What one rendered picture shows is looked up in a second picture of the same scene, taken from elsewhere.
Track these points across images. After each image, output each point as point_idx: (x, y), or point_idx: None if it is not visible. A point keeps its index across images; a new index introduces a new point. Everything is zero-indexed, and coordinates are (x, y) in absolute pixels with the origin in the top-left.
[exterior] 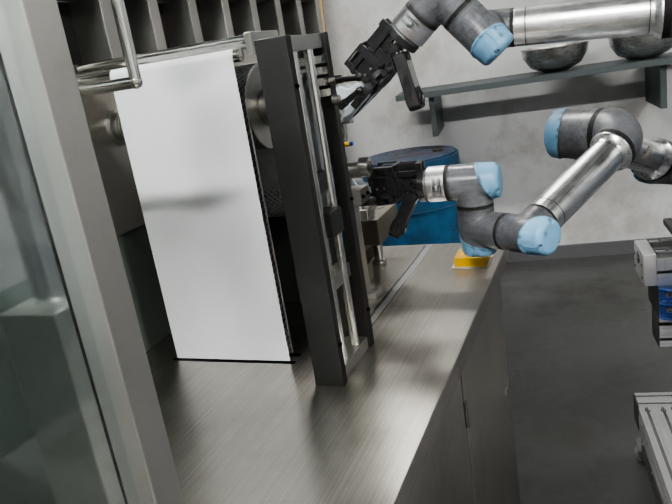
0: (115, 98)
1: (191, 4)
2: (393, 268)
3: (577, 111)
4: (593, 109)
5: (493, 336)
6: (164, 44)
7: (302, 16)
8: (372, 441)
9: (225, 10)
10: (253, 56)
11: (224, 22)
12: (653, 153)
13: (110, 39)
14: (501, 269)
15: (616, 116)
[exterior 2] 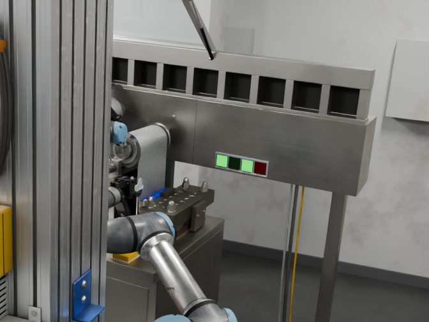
0: None
1: (189, 70)
2: None
3: (140, 214)
4: (131, 216)
5: (116, 302)
6: (161, 85)
7: (327, 97)
8: None
9: (220, 78)
10: (237, 108)
11: (218, 84)
12: (174, 298)
13: (128, 76)
14: (120, 270)
15: (107, 220)
